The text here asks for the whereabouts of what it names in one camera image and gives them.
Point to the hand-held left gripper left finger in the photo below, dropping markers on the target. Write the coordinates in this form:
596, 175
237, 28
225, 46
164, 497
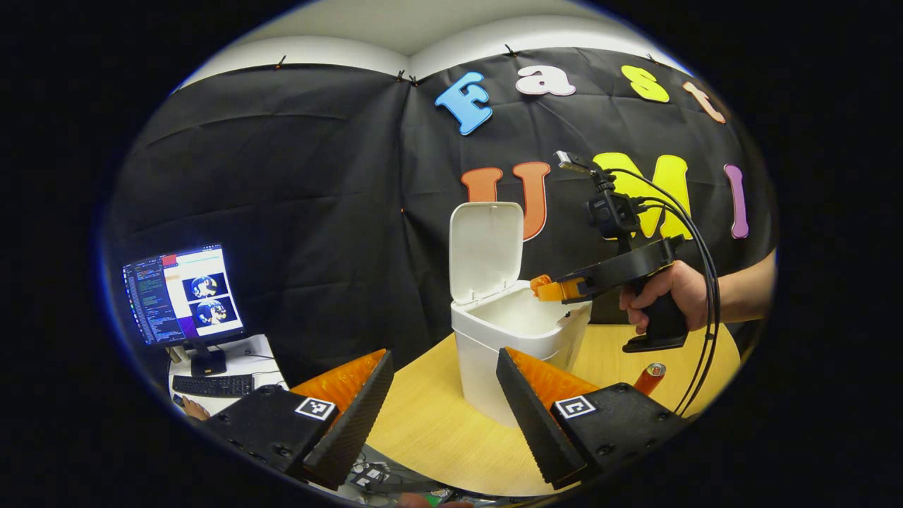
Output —
360, 423

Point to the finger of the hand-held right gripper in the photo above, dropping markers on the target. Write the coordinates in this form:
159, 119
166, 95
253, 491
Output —
568, 291

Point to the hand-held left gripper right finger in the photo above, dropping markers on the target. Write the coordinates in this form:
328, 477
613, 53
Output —
529, 423

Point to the white desktop garbage bin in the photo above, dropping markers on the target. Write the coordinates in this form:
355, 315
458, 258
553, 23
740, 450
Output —
480, 353

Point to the red pop can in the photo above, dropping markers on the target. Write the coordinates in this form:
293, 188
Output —
649, 381

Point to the wooden desktop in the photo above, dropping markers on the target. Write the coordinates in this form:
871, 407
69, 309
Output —
437, 430

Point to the small white desk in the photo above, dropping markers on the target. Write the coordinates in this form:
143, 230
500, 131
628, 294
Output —
247, 353

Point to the black keyboard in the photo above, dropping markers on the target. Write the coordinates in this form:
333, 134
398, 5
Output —
211, 385

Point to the small beige box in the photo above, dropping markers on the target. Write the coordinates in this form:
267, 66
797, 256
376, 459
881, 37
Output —
176, 354

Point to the black computer monitor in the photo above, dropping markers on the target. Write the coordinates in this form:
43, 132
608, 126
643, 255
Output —
183, 293

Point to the black backdrop cloth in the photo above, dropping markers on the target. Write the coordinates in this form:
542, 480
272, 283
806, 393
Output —
317, 197

